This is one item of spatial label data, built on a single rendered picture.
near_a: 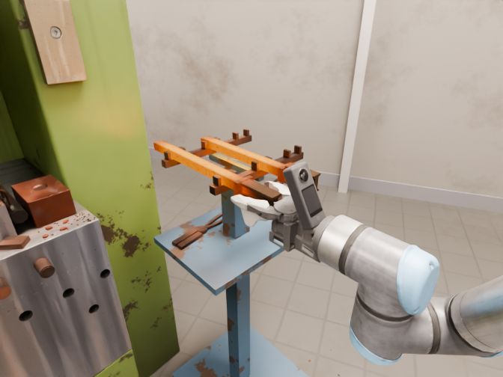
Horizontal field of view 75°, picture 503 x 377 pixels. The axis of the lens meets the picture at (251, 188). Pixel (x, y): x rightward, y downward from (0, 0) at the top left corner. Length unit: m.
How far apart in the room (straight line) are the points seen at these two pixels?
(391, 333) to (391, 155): 2.35
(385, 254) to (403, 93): 2.27
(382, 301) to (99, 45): 0.84
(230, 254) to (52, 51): 0.65
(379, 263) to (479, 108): 2.37
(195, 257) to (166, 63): 2.51
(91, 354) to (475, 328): 0.86
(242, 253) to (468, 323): 0.56
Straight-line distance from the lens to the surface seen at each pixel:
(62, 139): 0.95
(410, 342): 0.62
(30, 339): 0.91
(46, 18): 0.90
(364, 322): 0.59
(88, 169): 0.99
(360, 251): 0.53
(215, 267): 0.89
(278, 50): 2.79
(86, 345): 1.00
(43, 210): 0.83
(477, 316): 0.57
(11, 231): 0.83
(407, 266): 0.51
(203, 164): 0.79
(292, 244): 0.64
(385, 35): 2.67
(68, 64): 0.91
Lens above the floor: 1.32
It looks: 28 degrees down
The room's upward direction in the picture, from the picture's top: straight up
